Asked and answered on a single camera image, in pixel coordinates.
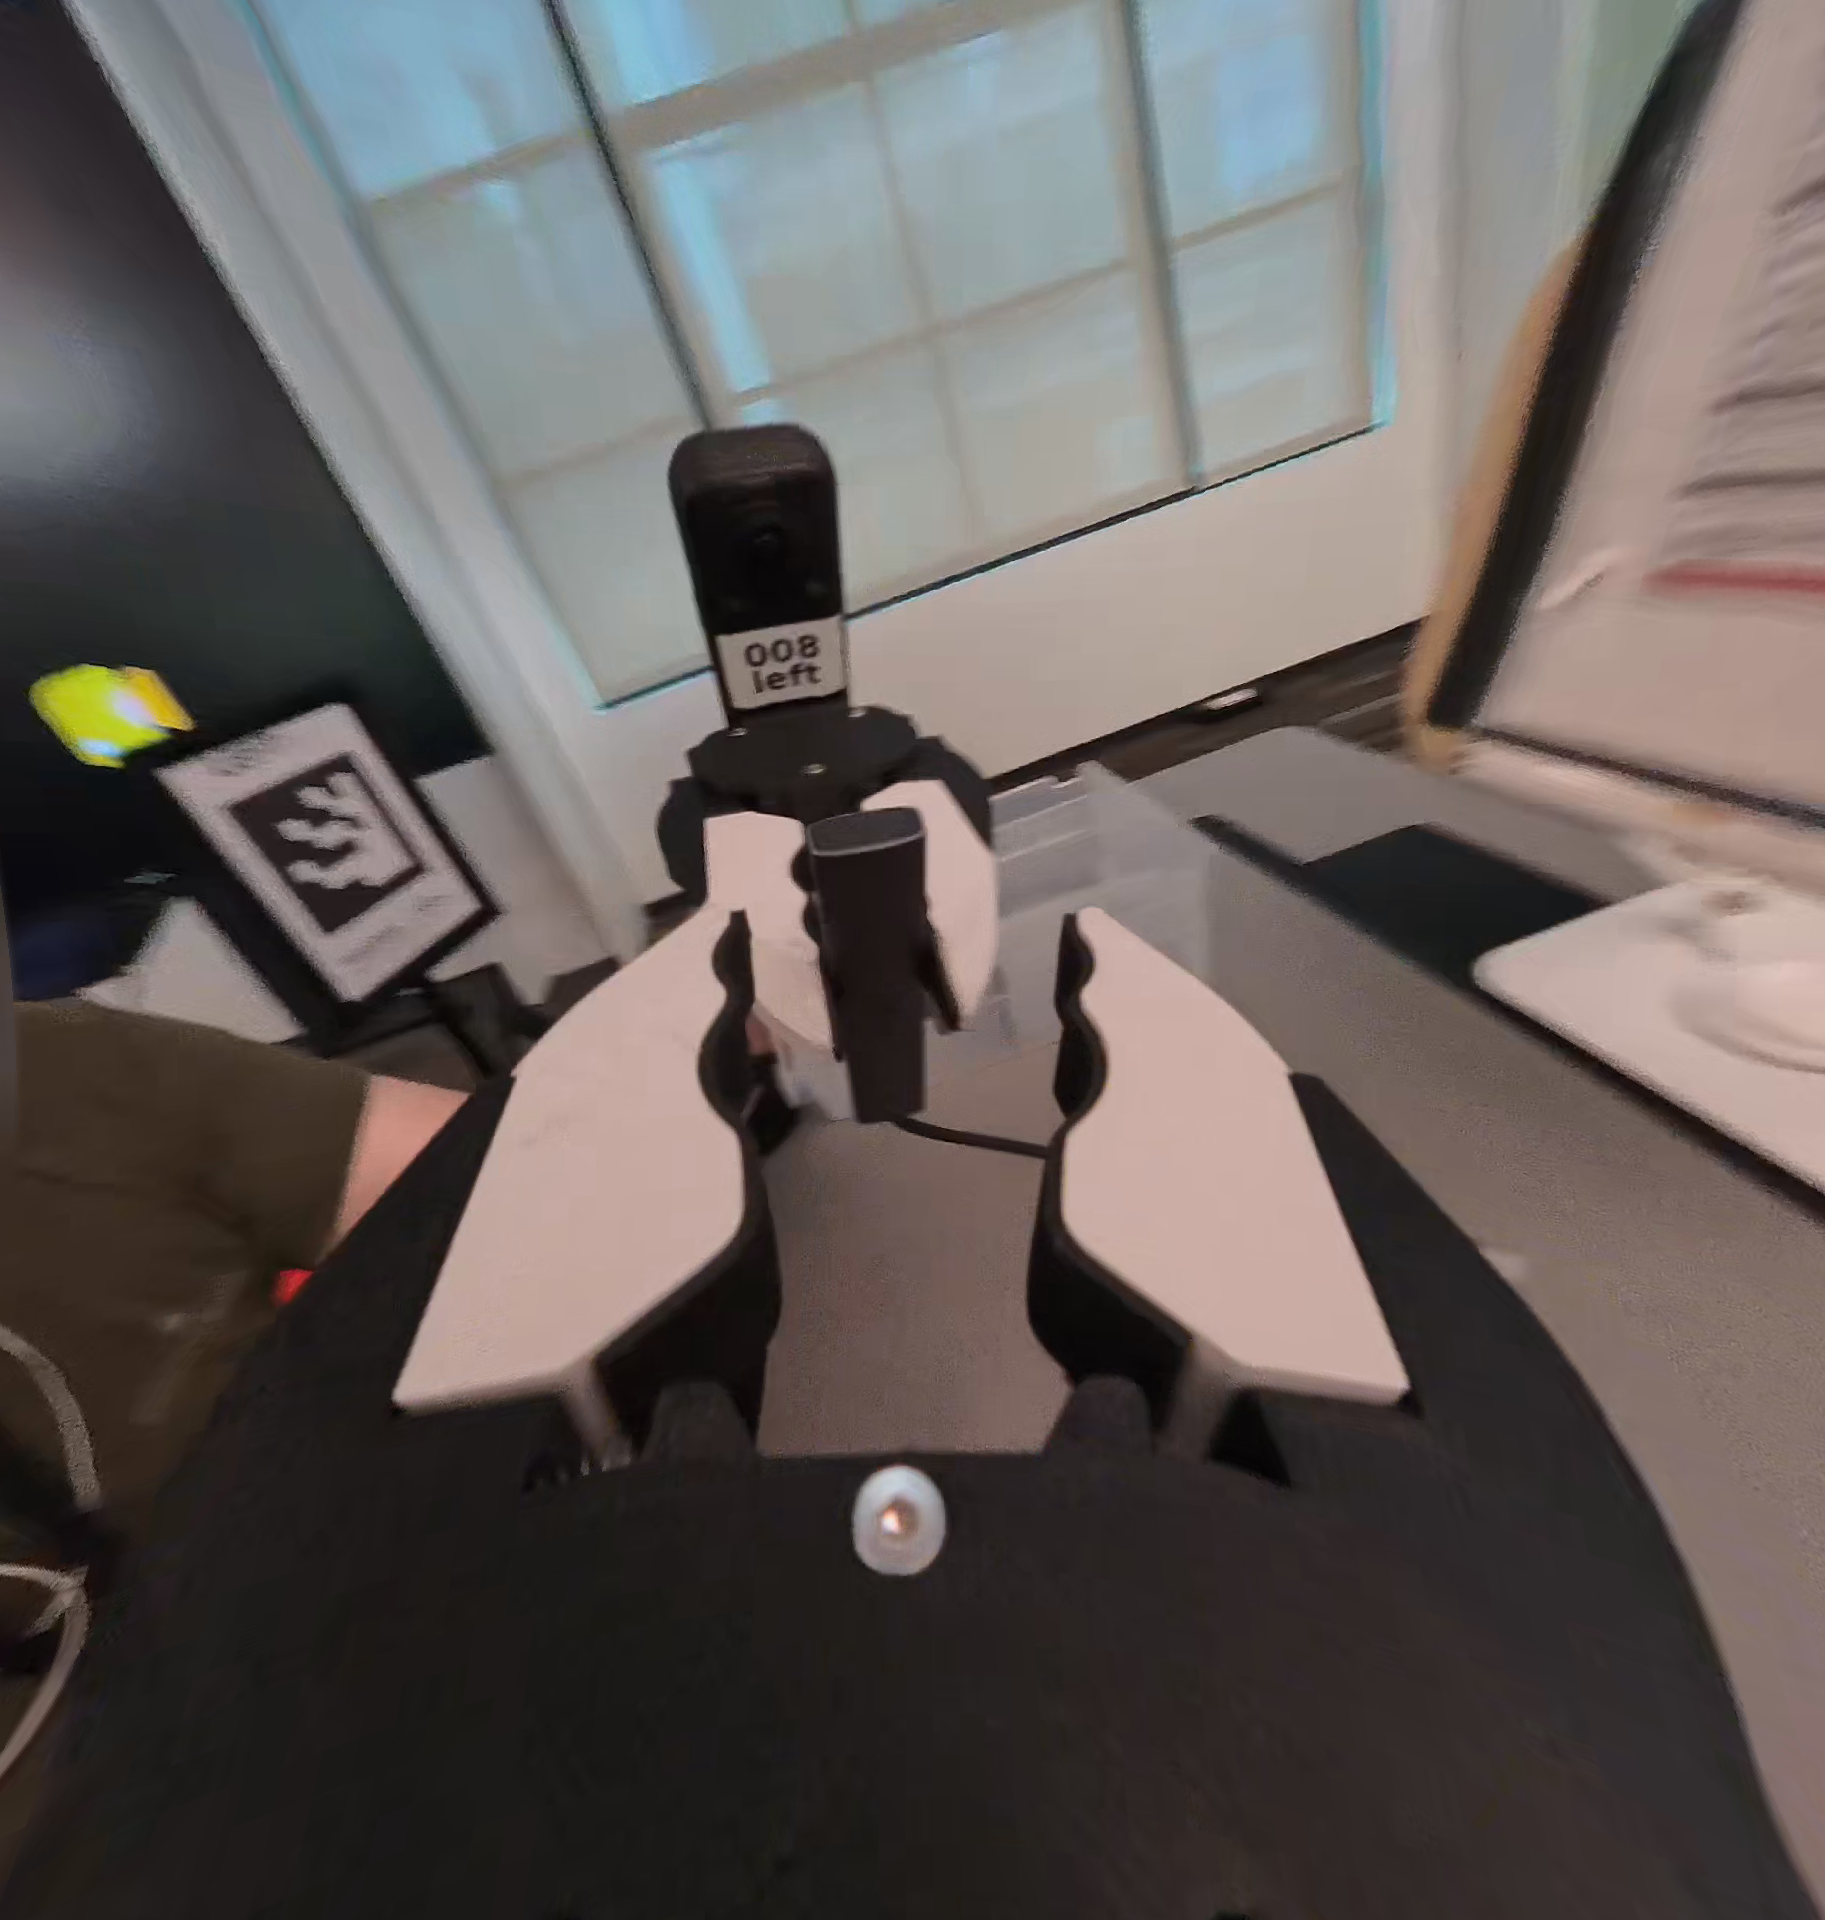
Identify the large paned window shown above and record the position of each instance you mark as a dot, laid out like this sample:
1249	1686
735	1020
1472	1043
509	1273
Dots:
855	300

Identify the white stand base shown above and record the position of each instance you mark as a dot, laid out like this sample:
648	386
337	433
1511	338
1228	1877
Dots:
1674	1020

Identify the dark flat pad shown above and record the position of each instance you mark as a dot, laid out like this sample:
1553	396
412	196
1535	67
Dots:
1451	904

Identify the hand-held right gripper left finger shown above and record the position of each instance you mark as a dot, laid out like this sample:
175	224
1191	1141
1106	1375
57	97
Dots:
600	1171

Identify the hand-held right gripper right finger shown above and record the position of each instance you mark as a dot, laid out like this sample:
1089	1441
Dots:
1208	1171

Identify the wooden document stand board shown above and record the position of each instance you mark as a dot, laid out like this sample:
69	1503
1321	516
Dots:
1725	376

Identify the grey usb hub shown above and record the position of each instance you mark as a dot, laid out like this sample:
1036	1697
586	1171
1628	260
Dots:
868	960

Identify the framed black-white marker sign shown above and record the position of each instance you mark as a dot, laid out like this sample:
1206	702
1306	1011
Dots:
328	852

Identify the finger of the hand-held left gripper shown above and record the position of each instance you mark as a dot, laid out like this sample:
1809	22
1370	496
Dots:
770	904
958	884

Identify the yellow object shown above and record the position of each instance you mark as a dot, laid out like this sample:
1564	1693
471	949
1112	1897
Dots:
101	712

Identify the clear plastic bin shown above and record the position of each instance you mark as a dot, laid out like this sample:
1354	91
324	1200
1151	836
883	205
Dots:
1106	871

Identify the person's left forearm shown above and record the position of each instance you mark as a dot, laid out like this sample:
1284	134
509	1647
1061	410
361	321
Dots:
404	1152

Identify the olive green shirt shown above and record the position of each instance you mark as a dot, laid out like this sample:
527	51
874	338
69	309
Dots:
133	1171

